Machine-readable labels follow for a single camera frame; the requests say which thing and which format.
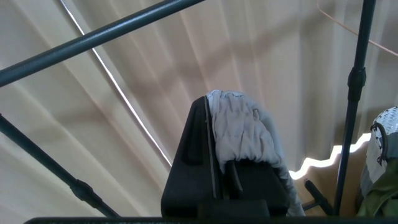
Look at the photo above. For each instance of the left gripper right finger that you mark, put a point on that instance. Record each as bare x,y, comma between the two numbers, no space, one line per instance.
258,183

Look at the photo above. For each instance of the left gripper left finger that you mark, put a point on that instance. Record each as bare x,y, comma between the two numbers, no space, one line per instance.
186,174

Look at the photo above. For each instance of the pale grey shorts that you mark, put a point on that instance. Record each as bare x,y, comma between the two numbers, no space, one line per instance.
239,130

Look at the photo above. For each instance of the white laundry basket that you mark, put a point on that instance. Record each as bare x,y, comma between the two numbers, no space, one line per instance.
388,119

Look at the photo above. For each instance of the black clothes rack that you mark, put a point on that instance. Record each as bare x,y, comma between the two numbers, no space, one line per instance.
93,40

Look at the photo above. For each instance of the pink clothes hanger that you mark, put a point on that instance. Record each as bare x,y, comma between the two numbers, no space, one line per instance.
339,21

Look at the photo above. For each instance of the green garment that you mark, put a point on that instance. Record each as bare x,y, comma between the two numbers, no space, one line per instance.
379,196

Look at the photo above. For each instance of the beige curtain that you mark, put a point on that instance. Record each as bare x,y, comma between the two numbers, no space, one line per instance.
248,46

